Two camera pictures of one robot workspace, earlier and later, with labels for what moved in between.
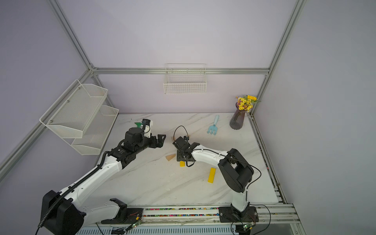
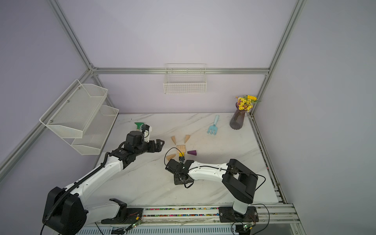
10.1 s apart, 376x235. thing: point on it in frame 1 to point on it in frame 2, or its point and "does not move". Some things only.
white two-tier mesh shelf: [80, 111] does not move
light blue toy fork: [213, 128] does not move
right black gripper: [180, 156] to [177, 180]
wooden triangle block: [169, 157] does not move
